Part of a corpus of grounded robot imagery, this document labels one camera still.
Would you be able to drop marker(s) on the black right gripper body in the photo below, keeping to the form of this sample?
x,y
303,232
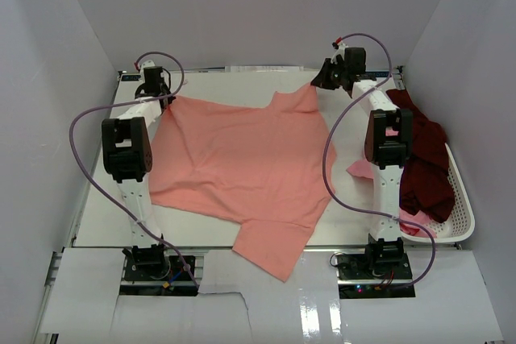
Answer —
x,y
336,72

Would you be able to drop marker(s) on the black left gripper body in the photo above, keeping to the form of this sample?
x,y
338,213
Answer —
x,y
166,90

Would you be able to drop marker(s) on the salmon pink t shirt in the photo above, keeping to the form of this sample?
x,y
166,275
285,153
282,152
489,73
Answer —
x,y
258,167

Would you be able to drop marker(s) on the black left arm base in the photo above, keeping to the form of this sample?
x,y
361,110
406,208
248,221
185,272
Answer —
x,y
152,271

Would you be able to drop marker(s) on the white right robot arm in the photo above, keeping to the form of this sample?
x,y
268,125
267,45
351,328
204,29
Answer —
x,y
387,143

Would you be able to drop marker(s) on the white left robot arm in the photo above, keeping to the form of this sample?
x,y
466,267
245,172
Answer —
x,y
127,152

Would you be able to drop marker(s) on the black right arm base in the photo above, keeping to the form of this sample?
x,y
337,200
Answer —
x,y
359,279

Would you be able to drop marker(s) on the blue left table label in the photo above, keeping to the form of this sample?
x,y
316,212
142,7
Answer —
x,y
130,77

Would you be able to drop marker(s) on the blue table label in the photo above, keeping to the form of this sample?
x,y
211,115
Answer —
x,y
130,77
378,74

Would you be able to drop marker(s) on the blue right table label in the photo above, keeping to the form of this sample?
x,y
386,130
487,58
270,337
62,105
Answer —
x,y
378,74

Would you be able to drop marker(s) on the light pink t shirt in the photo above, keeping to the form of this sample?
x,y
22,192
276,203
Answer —
x,y
363,171

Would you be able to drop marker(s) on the dark red t shirt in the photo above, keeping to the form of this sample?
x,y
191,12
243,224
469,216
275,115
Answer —
x,y
425,186

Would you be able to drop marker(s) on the white perforated laundry basket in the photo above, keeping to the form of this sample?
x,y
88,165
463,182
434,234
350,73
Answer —
x,y
461,222

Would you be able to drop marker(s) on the white paper sheets front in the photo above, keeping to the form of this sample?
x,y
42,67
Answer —
x,y
239,303

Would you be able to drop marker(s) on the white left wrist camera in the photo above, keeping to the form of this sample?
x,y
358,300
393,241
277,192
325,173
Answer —
x,y
142,66

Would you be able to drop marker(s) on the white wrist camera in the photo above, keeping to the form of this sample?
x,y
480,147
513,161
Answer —
x,y
339,53
142,66

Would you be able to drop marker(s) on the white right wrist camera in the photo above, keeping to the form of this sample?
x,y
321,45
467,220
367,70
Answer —
x,y
339,53

